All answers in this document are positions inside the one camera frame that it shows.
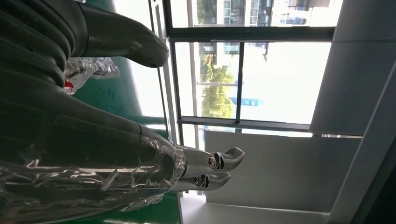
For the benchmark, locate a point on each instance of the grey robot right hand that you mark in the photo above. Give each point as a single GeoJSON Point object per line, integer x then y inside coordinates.
{"type": "Point", "coordinates": [92, 154]}

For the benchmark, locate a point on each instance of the window frame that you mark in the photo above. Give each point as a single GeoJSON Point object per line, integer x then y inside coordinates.
{"type": "Point", "coordinates": [247, 34]}

